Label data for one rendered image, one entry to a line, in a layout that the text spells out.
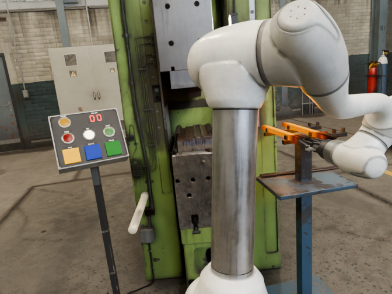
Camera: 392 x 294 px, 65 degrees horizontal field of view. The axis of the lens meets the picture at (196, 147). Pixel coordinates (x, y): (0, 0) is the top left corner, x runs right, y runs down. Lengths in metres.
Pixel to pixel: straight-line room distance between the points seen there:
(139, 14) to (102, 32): 5.78
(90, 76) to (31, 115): 1.77
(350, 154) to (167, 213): 1.28
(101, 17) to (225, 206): 7.18
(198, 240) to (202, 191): 0.31
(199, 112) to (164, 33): 0.70
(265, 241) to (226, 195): 1.53
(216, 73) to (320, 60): 0.20
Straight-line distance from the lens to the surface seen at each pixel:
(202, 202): 1.78
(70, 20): 7.75
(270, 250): 2.23
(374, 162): 1.03
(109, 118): 1.68
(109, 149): 1.61
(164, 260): 2.20
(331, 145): 1.15
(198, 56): 0.68
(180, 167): 1.70
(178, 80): 1.69
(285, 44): 0.57
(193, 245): 1.91
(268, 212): 2.09
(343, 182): 1.66
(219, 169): 0.67
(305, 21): 0.56
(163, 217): 2.04
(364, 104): 0.88
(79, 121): 1.66
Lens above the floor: 1.34
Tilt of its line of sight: 13 degrees down
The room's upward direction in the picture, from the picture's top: 5 degrees counter-clockwise
